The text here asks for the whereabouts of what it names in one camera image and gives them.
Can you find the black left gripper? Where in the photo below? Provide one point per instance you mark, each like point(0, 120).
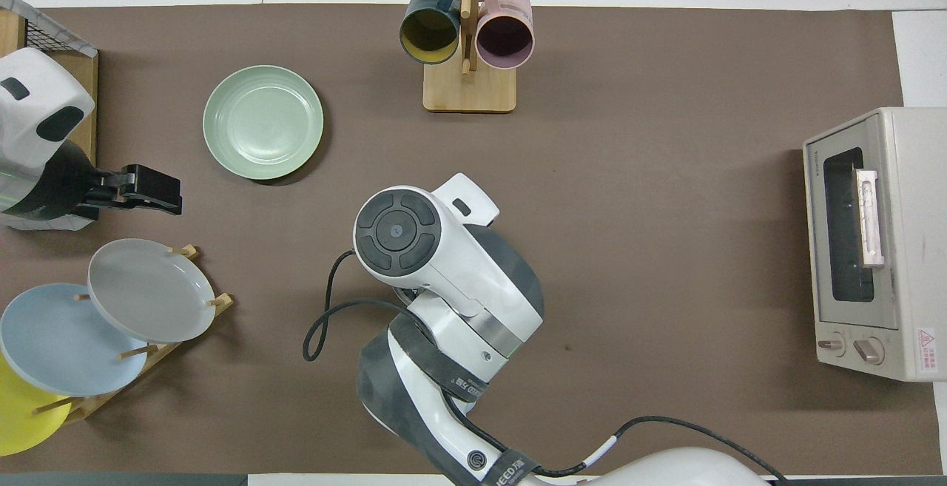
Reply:
point(152, 184)

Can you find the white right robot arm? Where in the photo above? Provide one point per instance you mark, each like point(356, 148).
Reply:
point(444, 264)

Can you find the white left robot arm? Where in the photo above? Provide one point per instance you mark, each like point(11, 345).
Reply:
point(37, 101)

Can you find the grey plate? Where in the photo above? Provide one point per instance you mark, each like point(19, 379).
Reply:
point(148, 290)

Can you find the light green plate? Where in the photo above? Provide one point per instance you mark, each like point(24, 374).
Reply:
point(263, 122)

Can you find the light blue plate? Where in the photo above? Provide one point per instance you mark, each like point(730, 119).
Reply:
point(59, 338)

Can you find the wooden plate rack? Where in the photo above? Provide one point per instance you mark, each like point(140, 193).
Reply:
point(89, 404)

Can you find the yellow plate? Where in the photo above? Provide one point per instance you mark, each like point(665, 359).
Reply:
point(22, 419)

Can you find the dark teal mug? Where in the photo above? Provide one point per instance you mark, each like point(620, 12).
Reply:
point(429, 31)

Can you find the wooden mug tree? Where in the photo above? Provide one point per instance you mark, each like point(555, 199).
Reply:
point(470, 94)

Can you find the pink mug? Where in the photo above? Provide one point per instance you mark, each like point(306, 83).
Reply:
point(504, 38)

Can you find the brown table mat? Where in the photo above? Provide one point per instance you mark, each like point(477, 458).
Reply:
point(666, 138)

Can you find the beige toaster oven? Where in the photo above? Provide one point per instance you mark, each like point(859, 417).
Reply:
point(910, 249)

